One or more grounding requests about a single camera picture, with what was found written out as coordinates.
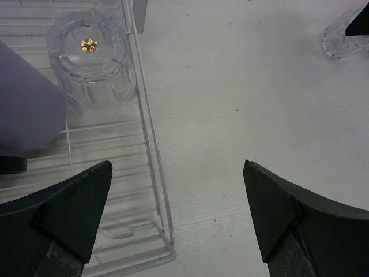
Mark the clear faceted glass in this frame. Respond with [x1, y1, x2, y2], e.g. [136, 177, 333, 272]
[46, 11, 137, 111]

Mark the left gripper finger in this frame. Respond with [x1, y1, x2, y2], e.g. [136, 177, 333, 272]
[243, 160, 368, 276]

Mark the white wire dish rack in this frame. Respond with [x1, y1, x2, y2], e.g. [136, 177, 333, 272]
[1, 1, 176, 276]

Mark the lavender cup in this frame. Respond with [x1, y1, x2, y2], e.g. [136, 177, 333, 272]
[1, 43, 67, 152]

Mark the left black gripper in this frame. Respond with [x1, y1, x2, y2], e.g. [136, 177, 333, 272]
[0, 156, 112, 276]

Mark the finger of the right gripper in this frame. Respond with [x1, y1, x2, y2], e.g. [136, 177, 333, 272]
[345, 3, 368, 36]

